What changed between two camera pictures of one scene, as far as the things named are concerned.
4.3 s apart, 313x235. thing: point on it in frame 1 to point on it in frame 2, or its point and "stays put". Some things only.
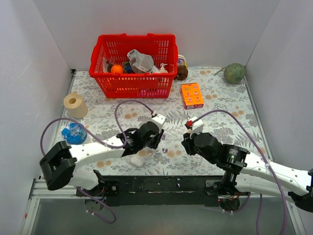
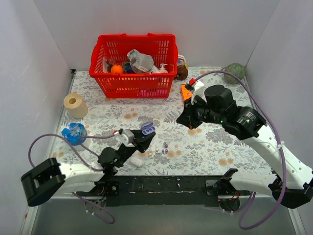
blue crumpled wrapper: (75, 134) stays put
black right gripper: (186, 144) to (191, 113)
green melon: (234, 73) stays put
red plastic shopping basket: (135, 66) stays put
